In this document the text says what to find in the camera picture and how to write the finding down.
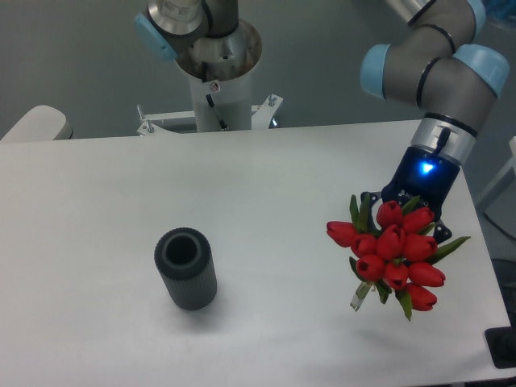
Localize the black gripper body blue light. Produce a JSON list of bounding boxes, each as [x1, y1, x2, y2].
[[381, 147, 460, 221]]

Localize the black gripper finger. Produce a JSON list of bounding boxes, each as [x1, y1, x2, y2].
[[431, 219, 452, 243], [360, 191, 381, 209]]

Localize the red tulip bouquet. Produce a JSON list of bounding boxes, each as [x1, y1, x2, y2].
[[327, 195, 469, 319]]

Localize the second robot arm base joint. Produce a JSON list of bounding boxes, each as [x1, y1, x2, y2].
[[134, 1, 239, 61]]

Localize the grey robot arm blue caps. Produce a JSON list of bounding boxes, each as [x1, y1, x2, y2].
[[360, 1, 510, 242]]

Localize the black box at table edge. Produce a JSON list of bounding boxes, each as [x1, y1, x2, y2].
[[485, 327, 515, 369]]

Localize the dark grey ribbed vase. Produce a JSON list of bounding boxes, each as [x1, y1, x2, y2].
[[154, 227, 218, 310]]

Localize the beige chair armrest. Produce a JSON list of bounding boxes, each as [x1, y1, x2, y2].
[[1, 105, 73, 144]]

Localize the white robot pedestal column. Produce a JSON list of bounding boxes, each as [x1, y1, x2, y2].
[[135, 18, 284, 138]]

